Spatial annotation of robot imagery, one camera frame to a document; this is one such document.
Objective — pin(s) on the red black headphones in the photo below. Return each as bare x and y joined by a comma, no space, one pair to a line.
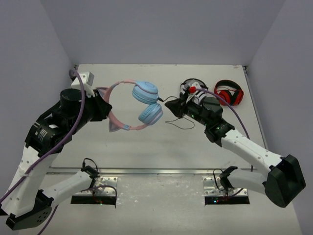
229,91

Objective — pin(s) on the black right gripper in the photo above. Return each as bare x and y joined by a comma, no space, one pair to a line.
178,107

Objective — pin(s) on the metal base plate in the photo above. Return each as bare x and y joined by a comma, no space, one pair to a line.
104,186
213,187

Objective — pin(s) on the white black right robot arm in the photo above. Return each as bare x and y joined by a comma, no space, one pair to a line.
279,178

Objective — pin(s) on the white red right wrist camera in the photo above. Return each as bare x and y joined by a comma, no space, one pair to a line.
190,90

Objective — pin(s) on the silver aluminium rail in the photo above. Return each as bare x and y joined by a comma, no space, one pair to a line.
136,171

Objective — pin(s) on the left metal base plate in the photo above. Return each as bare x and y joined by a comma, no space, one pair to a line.
104,186

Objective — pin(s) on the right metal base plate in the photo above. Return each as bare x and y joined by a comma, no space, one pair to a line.
213,187

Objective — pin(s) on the white black headphones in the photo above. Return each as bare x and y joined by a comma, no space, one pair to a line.
196,97

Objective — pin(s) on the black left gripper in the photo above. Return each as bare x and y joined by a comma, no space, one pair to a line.
101,107

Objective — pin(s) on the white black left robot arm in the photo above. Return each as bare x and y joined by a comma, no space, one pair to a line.
26,204

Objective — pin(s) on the pink blue cat-ear headphones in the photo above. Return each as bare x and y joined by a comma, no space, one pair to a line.
144,92

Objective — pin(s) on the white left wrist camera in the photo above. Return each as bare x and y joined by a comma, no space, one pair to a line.
86,77

